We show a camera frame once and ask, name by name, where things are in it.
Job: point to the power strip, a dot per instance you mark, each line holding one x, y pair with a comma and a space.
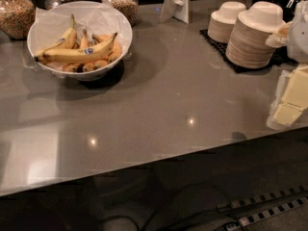
262, 198
243, 222

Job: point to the white sign stand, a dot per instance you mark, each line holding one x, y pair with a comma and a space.
179, 9

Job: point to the black rubber mat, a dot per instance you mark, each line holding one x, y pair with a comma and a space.
278, 58

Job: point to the glass cereal jar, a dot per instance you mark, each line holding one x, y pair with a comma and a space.
129, 8
16, 17

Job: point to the bottom small banana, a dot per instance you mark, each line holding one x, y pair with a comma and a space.
87, 67

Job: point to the small banana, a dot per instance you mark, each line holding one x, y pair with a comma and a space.
84, 42
87, 67

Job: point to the white paper bowl liner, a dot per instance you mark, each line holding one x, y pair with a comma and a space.
97, 18

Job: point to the lower power strip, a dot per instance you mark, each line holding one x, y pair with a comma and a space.
243, 222

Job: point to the upper power strip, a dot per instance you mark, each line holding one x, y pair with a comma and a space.
262, 198

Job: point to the right glass cereal jar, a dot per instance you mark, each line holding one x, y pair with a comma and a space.
129, 8

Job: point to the small back banana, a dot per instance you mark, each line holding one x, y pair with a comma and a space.
84, 42

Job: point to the right orange banana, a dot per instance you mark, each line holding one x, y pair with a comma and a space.
116, 48

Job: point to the left yellow banana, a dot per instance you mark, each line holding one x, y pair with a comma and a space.
66, 41

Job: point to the back stack paper bowls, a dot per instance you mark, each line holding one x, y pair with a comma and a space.
222, 21

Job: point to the large front yellow banana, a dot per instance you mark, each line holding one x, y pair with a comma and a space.
90, 54

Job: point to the left glass cereal jar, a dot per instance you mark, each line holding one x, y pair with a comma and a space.
16, 17

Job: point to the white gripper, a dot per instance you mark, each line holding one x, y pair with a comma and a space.
298, 38

